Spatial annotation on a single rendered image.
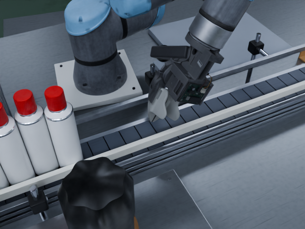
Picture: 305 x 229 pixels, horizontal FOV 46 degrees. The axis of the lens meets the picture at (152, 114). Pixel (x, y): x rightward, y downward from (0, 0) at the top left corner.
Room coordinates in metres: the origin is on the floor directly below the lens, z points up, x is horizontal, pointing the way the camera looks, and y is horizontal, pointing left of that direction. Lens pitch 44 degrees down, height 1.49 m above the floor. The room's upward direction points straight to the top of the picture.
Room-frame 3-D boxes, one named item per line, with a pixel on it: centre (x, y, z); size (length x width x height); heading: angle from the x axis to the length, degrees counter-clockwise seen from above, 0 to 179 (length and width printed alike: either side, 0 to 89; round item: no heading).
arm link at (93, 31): (0.81, 0.15, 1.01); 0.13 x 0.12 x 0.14; 127
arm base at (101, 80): (0.81, 0.15, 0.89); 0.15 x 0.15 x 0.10
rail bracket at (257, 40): (0.78, -0.28, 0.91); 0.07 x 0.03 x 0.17; 26
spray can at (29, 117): (0.46, 0.22, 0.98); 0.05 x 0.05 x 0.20
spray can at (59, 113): (0.47, 0.17, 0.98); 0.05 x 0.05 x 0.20
